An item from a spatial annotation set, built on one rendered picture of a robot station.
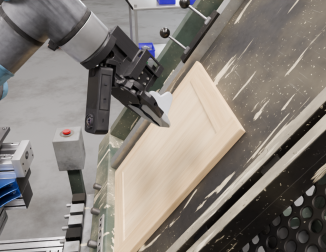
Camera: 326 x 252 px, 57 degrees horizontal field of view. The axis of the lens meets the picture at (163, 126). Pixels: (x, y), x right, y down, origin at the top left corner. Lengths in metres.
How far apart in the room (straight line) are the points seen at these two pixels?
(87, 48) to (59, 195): 2.14
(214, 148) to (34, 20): 0.47
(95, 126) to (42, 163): 2.43
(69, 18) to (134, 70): 0.13
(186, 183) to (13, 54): 0.49
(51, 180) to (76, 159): 1.22
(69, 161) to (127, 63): 1.04
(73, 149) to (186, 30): 0.74
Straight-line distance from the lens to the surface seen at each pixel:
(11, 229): 2.44
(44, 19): 0.48
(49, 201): 2.53
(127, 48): 0.54
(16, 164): 1.31
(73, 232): 1.27
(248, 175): 0.53
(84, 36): 0.48
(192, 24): 1.31
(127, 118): 1.44
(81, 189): 1.67
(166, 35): 1.11
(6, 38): 0.49
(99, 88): 0.50
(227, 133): 0.72
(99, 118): 0.50
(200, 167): 0.75
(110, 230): 1.07
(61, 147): 1.48
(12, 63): 0.51
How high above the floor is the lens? 1.72
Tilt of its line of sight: 32 degrees down
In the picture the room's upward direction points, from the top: straight up
